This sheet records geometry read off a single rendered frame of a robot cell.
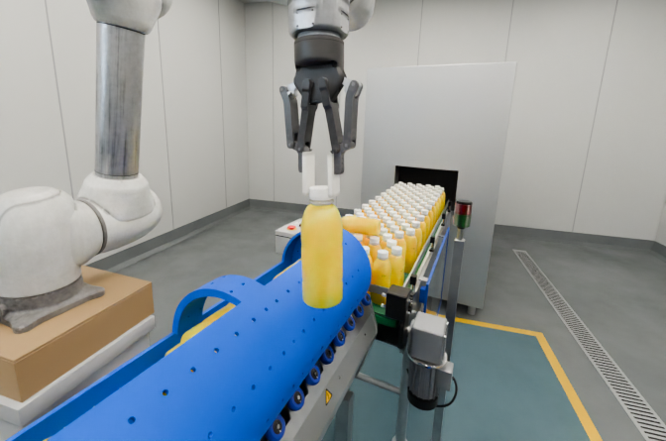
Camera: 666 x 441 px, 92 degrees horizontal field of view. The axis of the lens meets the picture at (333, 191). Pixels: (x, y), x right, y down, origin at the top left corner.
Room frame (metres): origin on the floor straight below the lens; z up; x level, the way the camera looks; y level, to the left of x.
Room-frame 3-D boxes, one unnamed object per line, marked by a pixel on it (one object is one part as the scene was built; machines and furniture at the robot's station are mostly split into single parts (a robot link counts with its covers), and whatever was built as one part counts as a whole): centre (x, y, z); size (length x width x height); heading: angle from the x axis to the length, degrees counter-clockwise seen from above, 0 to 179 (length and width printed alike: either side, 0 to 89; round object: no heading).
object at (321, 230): (0.50, 0.02, 1.33); 0.07 x 0.07 x 0.19
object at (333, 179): (0.50, 0.00, 1.46); 0.03 x 0.01 x 0.07; 156
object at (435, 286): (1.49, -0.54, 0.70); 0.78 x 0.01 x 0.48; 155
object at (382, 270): (1.09, -0.19, 0.99); 0.07 x 0.07 x 0.19
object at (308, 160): (0.52, 0.04, 1.46); 0.03 x 0.01 x 0.07; 156
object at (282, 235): (1.33, 0.15, 1.05); 0.20 x 0.10 x 0.10; 155
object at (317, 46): (0.51, 0.03, 1.62); 0.08 x 0.07 x 0.09; 66
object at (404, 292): (0.98, -0.23, 0.95); 0.10 x 0.07 x 0.10; 65
